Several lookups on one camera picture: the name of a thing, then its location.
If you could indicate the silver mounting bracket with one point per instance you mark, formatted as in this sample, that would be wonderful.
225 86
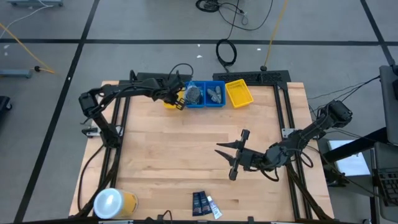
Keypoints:
287 133
96 130

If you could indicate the black flat plate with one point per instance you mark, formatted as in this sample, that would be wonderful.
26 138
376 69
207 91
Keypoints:
149 76

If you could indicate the grey equipment foot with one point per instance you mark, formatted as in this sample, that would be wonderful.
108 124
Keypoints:
34 3
15 73

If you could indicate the white purple toothpaste tube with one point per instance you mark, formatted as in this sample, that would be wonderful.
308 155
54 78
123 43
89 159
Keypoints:
215 208

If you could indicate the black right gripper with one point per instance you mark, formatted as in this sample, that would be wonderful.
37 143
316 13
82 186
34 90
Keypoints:
248 160

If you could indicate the grey toiletry tube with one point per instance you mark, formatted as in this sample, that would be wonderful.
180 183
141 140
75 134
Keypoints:
218 90
211 92
216 99

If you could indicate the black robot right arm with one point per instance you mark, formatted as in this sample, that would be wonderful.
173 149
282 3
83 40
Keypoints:
311 130

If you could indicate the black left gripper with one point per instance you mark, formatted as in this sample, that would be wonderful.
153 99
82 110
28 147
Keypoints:
171 91

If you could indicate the grey equipment housing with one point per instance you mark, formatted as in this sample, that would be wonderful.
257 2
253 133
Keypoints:
390 109

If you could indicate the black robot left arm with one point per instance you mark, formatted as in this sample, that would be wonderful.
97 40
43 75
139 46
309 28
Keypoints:
124 88

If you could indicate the yellow plastic basket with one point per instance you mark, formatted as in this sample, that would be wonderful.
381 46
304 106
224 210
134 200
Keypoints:
169 105
239 93

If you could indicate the grey laptop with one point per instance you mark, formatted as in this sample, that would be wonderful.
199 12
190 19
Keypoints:
387 186

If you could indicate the black caster wheel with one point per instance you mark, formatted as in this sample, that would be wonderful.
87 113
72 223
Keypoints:
4 104

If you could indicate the black perforated plate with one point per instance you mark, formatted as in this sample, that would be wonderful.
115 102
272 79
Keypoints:
248 77

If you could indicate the blue plastic basket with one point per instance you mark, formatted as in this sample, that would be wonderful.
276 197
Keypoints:
222 104
199 105

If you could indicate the black mesh sponge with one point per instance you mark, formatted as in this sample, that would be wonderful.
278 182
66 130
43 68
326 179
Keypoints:
193 95

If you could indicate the white board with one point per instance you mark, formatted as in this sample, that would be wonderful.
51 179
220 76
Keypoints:
351 161

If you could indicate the dark blue shave butter tube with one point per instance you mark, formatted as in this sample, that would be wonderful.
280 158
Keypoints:
206 203
197 205

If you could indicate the yellow canister with white lid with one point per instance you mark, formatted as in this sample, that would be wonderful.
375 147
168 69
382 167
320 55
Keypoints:
113 203

